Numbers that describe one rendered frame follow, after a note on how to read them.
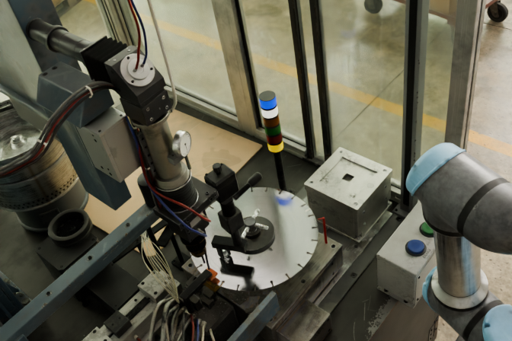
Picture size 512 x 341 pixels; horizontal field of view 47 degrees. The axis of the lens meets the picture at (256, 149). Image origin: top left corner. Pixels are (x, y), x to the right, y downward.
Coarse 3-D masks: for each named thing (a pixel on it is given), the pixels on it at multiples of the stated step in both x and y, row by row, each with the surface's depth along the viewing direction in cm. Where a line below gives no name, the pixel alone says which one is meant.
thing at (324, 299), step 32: (160, 128) 105; (160, 160) 109; (160, 192) 115; (192, 192) 118; (192, 224) 121; (320, 224) 172; (384, 224) 168; (320, 256) 152; (352, 256) 162; (288, 288) 146; (320, 288) 153; (224, 320) 140; (256, 320) 126; (288, 320) 143; (320, 320) 142
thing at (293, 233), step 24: (264, 192) 158; (288, 192) 157; (216, 216) 154; (264, 216) 152; (288, 216) 151; (312, 216) 149; (288, 240) 145; (216, 264) 143; (240, 264) 142; (264, 264) 141; (288, 264) 140; (240, 288) 137; (264, 288) 136
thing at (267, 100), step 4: (264, 92) 156; (268, 92) 156; (272, 92) 156; (260, 96) 155; (264, 96) 155; (268, 96) 155; (272, 96) 154; (260, 100) 155; (264, 100) 153; (268, 100) 153; (272, 100) 154; (276, 100) 156; (264, 104) 154; (268, 104) 154; (272, 104) 155; (276, 104) 156; (264, 108) 155; (268, 108) 155; (272, 108) 155
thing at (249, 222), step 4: (256, 212) 147; (252, 216) 146; (256, 216) 146; (244, 220) 145; (248, 220) 145; (252, 220) 144; (248, 224) 144; (252, 224) 143; (256, 224) 144; (260, 224) 144; (248, 228) 143; (252, 228) 144; (256, 228) 145; (264, 228) 143; (244, 232) 142; (248, 232) 145; (252, 232) 145; (244, 236) 142
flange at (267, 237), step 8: (264, 224) 149; (272, 224) 148; (240, 232) 148; (256, 232) 145; (264, 232) 146; (272, 232) 146; (248, 240) 145; (256, 240) 145; (264, 240) 145; (272, 240) 145; (248, 248) 144; (256, 248) 143; (264, 248) 144
